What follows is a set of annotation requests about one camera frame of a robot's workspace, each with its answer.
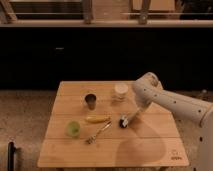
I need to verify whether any white handled black brush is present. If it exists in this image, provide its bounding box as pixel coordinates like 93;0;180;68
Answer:
119;110;140;128

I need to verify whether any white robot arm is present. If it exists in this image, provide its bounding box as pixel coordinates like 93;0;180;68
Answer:
132;72;213;171

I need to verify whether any clear glass jar white lid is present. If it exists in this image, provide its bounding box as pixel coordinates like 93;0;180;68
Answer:
113;83;128;101

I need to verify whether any dark metal cup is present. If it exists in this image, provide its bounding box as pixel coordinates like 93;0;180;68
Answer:
85;94;96;110

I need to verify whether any yellow banana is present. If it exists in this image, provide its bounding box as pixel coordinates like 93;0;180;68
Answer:
86;116;110;123

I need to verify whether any wooden folding table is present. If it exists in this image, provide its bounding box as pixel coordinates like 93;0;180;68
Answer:
37;81;189;168

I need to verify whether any green cup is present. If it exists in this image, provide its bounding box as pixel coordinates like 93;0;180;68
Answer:
65;121;80;137

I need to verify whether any metal fork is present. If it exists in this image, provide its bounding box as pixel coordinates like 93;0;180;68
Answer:
85;121;112;144

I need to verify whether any black object at floor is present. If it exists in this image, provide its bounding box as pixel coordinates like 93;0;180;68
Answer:
7;142;16;171

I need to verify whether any wooden railing bench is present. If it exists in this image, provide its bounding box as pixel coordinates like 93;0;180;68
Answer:
0;0;213;27

